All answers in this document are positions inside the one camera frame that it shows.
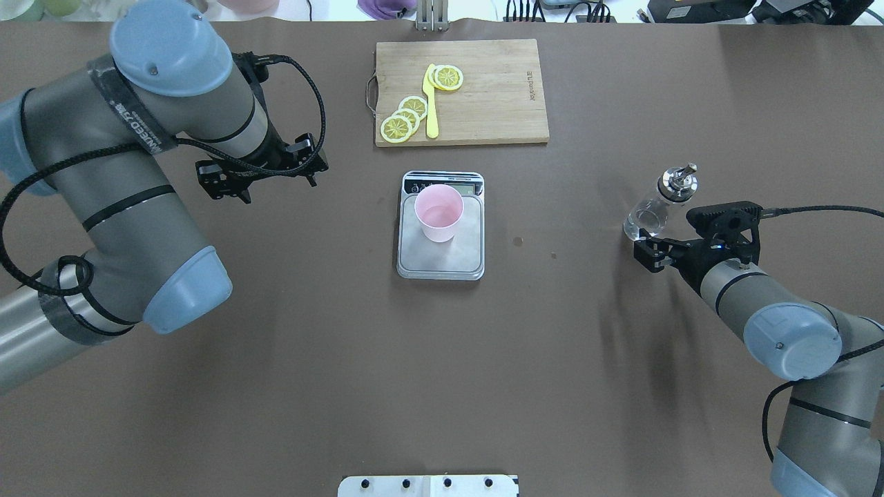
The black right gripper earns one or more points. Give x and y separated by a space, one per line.
692 259

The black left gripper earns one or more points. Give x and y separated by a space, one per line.
271 156

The glass sauce bottle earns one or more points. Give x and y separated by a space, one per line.
674 188

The pink plastic cup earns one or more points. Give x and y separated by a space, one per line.
439 209

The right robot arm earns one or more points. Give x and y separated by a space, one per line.
831 362

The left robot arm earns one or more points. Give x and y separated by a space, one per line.
93 136

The digital kitchen scale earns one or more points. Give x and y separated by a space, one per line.
461 257

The lemon slice front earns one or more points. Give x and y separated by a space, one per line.
394 130

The lemon slice middle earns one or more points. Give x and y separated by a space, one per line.
413 118

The lemon slice back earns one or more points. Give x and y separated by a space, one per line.
415 103

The yellow plastic knife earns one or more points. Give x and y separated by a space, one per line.
431 126

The lemon slice on knife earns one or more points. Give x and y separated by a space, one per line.
446 77

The purple cloth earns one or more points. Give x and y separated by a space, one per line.
387 9

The wooden cutting board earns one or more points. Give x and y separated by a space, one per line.
501 100

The aluminium frame post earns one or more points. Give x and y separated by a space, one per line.
432 16

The white bracket plate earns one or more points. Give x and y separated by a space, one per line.
430 485

